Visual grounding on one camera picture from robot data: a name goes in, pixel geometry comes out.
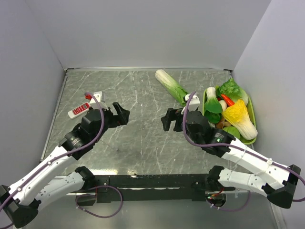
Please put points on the yellow napa cabbage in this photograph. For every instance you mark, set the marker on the yellow napa cabbage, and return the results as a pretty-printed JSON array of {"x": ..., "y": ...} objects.
[{"x": 238, "y": 116}]

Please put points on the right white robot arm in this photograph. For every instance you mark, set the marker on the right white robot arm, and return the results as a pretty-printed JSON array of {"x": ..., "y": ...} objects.
[{"x": 266, "y": 177}]

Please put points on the brown mushroom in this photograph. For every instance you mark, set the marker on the brown mushroom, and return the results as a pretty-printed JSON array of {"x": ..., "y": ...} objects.
[{"x": 223, "y": 123}]

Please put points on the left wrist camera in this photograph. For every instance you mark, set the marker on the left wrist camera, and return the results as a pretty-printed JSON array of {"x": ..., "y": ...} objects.
[{"x": 99, "y": 97}]

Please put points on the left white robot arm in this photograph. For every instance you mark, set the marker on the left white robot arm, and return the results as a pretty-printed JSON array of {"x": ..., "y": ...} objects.
[{"x": 23, "y": 200}]

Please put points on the round green cabbage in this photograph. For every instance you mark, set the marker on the round green cabbage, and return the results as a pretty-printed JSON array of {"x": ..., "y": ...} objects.
[{"x": 233, "y": 131}]

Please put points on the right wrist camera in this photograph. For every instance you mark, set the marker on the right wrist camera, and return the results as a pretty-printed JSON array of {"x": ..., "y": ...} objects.
[{"x": 193, "y": 105}]

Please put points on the white mushroom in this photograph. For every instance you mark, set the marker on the white mushroom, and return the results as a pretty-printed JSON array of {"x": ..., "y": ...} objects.
[{"x": 223, "y": 105}]

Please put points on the bok choy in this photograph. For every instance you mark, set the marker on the bok choy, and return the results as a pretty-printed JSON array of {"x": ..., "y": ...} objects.
[{"x": 212, "y": 104}]

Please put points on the green lettuce head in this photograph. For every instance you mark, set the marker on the green lettuce head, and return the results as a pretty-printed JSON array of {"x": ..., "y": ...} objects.
[{"x": 233, "y": 91}]

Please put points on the white remote control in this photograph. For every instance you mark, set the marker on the white remote control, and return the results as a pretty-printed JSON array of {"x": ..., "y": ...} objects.
[{"x": 77, "y": 111}]

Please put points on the long green napa cabbage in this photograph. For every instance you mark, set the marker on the long green napa cabbage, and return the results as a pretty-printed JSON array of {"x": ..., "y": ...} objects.
[{"x": 172, "y": 86}]

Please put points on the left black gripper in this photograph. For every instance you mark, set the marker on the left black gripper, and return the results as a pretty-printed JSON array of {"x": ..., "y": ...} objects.
[{"x": 121, "y": 118}]

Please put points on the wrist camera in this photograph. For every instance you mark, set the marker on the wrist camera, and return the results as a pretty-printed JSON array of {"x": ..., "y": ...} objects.
[
  {"x": 99, "y": 97},
  {"x": 193, "y": 105}
]

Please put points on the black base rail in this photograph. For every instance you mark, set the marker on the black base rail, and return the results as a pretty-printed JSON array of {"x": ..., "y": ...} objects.
[{"x": 161, "y": 187}]

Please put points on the red chili pepper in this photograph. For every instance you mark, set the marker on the red chili pepper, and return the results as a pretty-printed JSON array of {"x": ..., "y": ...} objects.
[{"x": 228, "y": 101}]

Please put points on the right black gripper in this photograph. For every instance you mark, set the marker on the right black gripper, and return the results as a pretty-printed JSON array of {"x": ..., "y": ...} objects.
[{"x": 178, "y": 113}]

